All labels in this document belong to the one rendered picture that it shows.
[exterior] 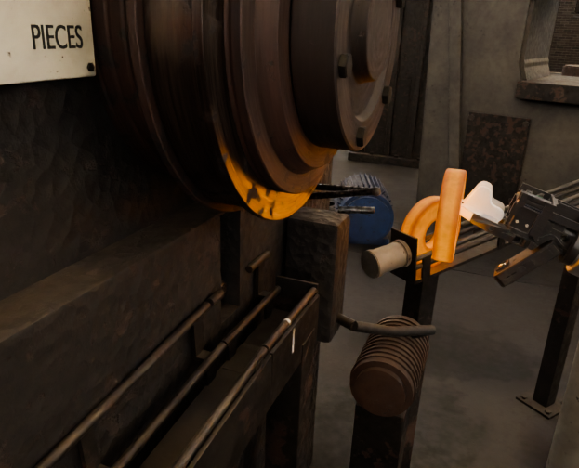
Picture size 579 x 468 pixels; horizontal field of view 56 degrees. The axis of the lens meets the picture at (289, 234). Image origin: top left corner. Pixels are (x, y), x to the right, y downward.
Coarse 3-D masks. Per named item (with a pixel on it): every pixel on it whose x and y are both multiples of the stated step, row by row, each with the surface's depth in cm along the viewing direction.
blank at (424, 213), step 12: (420, 204) 114; (432, 204) 114; (408, 216) 114; (420, 216) 113; (432, 216) 115; (408, 228) 114; (420, 228) 114; (420, 240) 115; (432, 240) 121; (420, 252) 116; (432, 264) 120
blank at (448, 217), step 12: (444, 180) 87; (456, 180) 86; (444, 192) 85; (456, 192) 85; (444, 204) 85; (456, 204) 84; (444, 216) 85; (456, 216) 84; (444, 228) 85; (456, 228) 85; (444, 240) 86; (432, 252) 89; (444, 252) 87
